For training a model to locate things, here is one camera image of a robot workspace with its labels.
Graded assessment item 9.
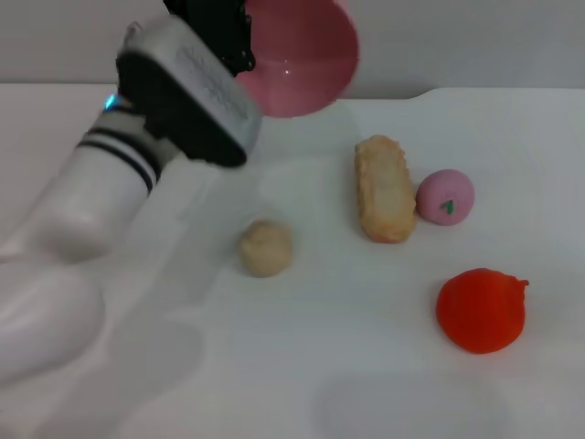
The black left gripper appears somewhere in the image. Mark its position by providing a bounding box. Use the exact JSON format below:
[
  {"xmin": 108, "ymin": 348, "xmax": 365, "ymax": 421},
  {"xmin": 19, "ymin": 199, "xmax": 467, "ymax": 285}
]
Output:
[{"xmin": 162, "ymin": 0, "xmax": 257, "ymax": 79}]

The pink plastic bowl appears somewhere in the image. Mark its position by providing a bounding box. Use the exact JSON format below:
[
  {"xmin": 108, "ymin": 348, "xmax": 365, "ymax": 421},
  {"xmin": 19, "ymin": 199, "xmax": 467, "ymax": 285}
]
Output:
[{"xmin": 232, "ymin": 0, "xmax": 363, "ymax": 120}]

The round beige egg yolk pastry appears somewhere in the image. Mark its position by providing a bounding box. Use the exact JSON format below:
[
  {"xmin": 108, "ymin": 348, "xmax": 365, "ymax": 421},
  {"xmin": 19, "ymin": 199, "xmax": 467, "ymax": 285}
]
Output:
[{"xmin": 237, "ymin": 219, "xmax": 294, "ymax": 279}]

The long golden bread loaf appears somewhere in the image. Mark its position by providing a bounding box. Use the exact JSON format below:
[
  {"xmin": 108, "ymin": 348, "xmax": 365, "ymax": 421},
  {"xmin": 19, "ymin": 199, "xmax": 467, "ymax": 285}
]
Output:
[{"xmin": 354, "ymin": 134, "xmax": 419, "ymax": 245}]

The pink bun with green leaf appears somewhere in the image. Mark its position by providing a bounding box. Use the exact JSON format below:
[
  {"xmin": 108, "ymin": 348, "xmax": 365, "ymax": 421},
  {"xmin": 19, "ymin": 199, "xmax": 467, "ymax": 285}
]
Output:
[{"xmin": 415, "ymin": 168, "xmax": 476, "ymax": 228}]

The red-orange persimmon toy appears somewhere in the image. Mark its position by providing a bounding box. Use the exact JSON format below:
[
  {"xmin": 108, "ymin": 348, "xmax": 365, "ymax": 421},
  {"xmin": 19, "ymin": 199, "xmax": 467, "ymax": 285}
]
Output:
[{"xmin": 435, "ymin": 267, "xmax": 531, "ymax": 356}]

